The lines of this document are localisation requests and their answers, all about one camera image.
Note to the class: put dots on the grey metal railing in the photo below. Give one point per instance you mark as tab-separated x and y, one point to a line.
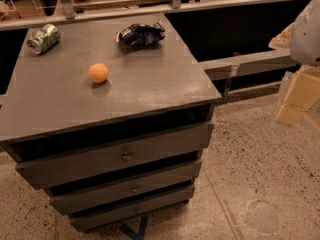
30	13

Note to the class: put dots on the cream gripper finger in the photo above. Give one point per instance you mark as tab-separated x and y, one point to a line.
282	40
298	92

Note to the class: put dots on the dark blue chip bag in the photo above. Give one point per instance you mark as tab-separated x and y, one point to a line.
141	35

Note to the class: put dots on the orange fruit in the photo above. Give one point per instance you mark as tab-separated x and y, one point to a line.
98	73

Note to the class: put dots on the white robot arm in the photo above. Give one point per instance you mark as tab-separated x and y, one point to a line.
305	36

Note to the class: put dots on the green soda can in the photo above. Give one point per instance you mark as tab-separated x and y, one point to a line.
43	38

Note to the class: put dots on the bottom grey drawer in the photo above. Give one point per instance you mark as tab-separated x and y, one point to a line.
132	209

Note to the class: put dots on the grey drawer cabinet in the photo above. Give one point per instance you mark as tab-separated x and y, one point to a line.
52	107

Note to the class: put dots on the grey drawer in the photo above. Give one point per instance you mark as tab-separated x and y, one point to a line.
132	209
57	170
139	184

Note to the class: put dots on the top grey drawer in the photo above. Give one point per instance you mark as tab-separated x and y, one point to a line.
57	170

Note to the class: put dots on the middle grey drawer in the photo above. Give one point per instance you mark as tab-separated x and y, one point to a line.
139	184

